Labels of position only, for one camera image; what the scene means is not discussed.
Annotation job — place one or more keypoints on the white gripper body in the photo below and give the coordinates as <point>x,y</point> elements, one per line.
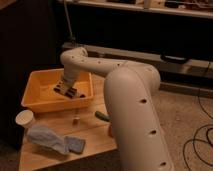
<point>69,76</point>

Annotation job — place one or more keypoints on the yellow plastic tray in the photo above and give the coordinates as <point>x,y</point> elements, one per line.
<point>40,97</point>

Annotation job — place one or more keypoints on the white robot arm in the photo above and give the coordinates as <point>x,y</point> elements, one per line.
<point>128,90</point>

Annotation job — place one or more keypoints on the small brown bottle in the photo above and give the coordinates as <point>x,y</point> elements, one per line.
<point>75,120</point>

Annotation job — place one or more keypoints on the green cucumber toy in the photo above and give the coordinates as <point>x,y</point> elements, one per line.
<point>102,116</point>

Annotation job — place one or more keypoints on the white paper cup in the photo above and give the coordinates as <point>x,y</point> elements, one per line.
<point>25,118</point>

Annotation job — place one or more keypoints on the orange round toy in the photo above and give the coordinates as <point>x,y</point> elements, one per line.
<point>110,132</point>

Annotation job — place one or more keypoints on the light blue cloth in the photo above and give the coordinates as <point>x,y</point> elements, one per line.
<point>44,136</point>

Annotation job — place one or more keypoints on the blue sponge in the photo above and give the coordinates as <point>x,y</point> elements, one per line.
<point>75,145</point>

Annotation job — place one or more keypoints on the upper wooden shelf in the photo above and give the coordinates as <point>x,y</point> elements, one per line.
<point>169,11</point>

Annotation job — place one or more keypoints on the grey metal shelf rail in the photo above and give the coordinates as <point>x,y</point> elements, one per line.
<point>166,61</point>

